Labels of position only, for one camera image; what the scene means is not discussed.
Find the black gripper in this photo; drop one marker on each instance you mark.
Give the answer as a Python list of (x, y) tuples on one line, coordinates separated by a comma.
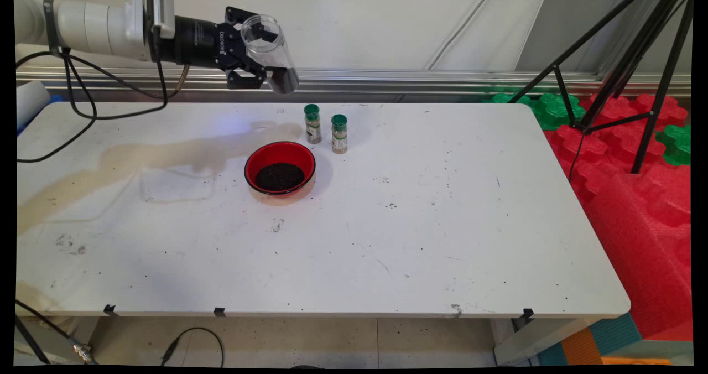
[(204, 42)]

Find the clear plastic jar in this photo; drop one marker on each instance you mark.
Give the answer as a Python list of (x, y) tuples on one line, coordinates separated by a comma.
[(276, 58)]

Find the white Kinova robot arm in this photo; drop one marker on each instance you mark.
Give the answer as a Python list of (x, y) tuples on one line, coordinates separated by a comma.
[(94, 28)]

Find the green-capped spice bottle dark label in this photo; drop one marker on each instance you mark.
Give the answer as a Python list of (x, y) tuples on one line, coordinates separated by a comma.
[(313, 130)]

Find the red bowl black rim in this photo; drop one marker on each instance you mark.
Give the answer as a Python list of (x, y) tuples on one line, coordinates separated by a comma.
[(265, 155)]

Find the green-capped spice bottle tan contents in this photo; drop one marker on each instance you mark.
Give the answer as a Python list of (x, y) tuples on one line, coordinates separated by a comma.
[(339, 139)]

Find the black seed pile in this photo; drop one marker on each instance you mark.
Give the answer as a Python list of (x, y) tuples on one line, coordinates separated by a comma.
[(279, 177)]

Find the green foam puzzle piece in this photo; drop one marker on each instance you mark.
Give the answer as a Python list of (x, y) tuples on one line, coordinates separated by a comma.
[(545, 114), (677, 147)]

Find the grey table leg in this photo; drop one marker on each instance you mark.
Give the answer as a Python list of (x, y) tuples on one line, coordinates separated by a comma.
[(531, 343), (38, 345)]

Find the red foam puzzle mat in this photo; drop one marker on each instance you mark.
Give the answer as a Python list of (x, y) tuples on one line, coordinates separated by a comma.
[(603, 152)]

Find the black tripod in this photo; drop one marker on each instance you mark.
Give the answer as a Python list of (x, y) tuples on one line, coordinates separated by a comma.
[(658, 86)]

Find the red foam block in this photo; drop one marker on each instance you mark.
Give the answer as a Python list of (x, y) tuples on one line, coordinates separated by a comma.
[(647, 252)]

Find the teal and orange foam mat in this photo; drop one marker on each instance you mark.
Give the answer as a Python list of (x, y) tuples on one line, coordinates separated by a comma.
[(614, 335)]

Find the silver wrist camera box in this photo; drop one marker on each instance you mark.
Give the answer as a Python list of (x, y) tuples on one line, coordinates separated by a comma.
[(163, 3)]

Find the aluminium wall rail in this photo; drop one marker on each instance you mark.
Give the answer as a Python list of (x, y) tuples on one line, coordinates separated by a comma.
[(387, 81)]

